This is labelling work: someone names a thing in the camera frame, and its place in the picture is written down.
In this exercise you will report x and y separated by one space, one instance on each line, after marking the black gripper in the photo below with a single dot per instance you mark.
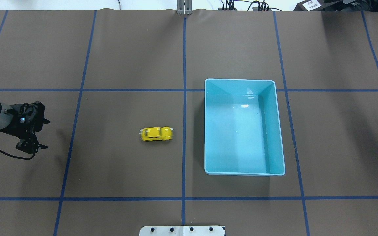
15 130

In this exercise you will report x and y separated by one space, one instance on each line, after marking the yellow beetle toy car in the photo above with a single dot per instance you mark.
156 134

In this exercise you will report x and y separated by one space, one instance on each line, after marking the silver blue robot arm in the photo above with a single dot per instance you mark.
4 121

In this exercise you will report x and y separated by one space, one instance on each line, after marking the light blue plastic bin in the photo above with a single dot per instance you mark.
242 131

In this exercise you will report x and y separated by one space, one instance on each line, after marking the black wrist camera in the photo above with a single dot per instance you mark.
27 110

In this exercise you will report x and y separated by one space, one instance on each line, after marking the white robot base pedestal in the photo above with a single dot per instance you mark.
213 230

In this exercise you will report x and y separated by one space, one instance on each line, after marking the aluminium frame post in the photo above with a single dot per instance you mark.
184 7

